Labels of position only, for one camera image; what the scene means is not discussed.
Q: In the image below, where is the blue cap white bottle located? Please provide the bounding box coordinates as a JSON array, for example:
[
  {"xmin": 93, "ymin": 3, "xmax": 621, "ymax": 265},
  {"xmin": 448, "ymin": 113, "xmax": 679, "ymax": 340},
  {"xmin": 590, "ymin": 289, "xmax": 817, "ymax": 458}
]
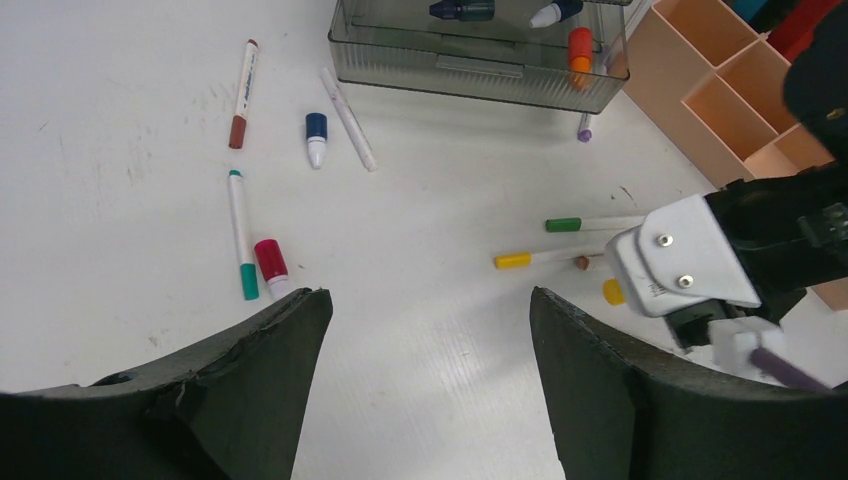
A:
[{"xmin": 529, "ymin": 0, "xmax": 583, "ymax": 29}]

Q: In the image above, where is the dark green cap marker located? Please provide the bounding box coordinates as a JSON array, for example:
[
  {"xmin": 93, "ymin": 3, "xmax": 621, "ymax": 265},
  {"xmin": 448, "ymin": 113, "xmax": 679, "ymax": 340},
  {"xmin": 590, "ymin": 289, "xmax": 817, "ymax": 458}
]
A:
[{"xmin": 544, "ymin": 215, "xmax": 644, "ymax": 233}]

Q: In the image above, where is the red cap marker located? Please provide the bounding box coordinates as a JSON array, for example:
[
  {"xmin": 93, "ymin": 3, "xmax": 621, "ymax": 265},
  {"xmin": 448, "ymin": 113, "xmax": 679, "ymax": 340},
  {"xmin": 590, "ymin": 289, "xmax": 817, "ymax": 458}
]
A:
[{"xmin": 254, "ymin": 239, "xmax": 292, "ymax": 300}]

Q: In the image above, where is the teal cap marker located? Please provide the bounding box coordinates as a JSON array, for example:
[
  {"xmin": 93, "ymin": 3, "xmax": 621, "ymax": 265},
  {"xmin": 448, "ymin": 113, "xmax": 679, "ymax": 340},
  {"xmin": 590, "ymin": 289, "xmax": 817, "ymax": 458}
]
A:
[{"xmin": 227, "ymin": 169, "xmax": 260, "ymax": 301}]

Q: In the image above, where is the purple cap marker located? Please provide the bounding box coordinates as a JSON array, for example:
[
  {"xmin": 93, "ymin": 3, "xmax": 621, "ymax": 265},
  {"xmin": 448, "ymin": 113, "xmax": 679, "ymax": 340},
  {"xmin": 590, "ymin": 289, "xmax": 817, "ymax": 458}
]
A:
[{"xmin": 577, "ymin": 113, "xmax": 593, "ymax": 143}]

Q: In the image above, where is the teal notebook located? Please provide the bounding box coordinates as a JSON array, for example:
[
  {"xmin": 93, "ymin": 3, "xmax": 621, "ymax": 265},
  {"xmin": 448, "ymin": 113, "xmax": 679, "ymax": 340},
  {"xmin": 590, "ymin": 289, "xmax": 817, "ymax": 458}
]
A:
[{"xmin": 726, "ymin": 0, "xmax": 768, "ymax": 23}]

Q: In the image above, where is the peach plastic desk organizer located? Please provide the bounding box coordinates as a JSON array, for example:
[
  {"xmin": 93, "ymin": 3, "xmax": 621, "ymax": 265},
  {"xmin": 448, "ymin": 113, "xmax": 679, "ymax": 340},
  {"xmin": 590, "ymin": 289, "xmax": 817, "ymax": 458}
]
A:
[{"xmin": 622, "ymin": 0, "xmax": 848, "ymax": 313}]

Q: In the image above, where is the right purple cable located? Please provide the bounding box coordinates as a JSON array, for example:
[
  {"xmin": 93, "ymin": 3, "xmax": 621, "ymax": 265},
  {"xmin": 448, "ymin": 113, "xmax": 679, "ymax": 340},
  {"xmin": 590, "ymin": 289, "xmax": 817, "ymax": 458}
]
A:
[{"xmin": 748, "ymin": 347, "xmax": 833, "ymax": 393}]

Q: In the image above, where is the clear drawer organizer box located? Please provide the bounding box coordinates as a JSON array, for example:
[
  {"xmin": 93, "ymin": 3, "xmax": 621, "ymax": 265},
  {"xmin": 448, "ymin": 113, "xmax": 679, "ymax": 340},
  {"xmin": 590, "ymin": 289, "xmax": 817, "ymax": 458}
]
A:
[{"xmin": 328, "ymin": 1, "xmax": 650, "ymax": 114}]

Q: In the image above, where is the orange cap marker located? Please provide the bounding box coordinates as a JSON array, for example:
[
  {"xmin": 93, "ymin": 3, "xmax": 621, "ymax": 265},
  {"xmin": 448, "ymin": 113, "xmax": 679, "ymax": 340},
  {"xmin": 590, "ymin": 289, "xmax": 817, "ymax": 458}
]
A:
[{"xmin": 568, "ymin": 27, "xmax": 594, "ymax": 91}]

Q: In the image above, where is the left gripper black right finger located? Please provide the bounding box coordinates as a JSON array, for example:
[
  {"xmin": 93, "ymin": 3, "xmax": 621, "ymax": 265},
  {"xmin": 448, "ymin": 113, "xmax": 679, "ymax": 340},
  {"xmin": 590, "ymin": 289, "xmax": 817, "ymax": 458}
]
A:
[{"xmin": 529, "ymin": 288, "xmax": 847, "ymax": 479}]

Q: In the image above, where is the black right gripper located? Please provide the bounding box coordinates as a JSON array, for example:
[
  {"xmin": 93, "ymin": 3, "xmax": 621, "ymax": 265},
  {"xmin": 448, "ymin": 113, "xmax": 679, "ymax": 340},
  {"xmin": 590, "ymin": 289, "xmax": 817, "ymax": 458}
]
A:
[{"xmin": 665, "ymin": 162, "xmax": 847, "ymax": 349}]

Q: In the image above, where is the red notebook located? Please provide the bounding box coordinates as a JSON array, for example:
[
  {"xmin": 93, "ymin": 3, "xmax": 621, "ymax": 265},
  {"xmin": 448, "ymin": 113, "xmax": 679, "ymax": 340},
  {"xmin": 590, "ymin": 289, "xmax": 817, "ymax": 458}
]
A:
[{"xmin": 767, "ymin": 0, "xmax": 843, "ymax": 63}]

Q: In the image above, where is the white acrylic marker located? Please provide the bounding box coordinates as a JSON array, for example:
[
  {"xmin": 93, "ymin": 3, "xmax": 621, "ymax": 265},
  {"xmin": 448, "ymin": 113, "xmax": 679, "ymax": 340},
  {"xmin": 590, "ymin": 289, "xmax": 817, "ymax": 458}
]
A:
[{"xmin": 320, "ymin": 67, "xmax": 378, "ymax": 172}]

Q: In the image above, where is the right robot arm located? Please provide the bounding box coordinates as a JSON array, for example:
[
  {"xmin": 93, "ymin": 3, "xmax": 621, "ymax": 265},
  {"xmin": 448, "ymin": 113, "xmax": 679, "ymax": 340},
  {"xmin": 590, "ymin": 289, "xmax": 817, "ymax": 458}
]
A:
[{"xmin": 665, "ymin": 2, "xmax": 847, "ymax": 349}]

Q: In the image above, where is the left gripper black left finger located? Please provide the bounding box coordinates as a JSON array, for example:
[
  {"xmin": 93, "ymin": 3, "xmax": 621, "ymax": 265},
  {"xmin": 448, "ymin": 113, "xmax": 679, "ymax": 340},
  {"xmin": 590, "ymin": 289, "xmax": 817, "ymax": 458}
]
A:
[{"xmin": 1, "ymin": 288, "xmax": 333, "ymax": 479}]

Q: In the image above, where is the blue cap small bottle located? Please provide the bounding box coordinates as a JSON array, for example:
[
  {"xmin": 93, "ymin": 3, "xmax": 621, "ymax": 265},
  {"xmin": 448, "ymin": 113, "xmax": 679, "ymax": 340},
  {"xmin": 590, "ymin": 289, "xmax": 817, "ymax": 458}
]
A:
[{"xmin": 305, "ymin": 112, "xmax": 328, "ymax": 170}]

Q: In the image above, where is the brown cap acrylic marker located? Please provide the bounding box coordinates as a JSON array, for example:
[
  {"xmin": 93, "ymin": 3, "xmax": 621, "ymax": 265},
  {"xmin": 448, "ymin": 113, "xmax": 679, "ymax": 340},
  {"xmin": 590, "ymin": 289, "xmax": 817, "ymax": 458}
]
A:
[{"xmin": 228, "ymin": 39, "xmax": 259, "ymax": 149}]

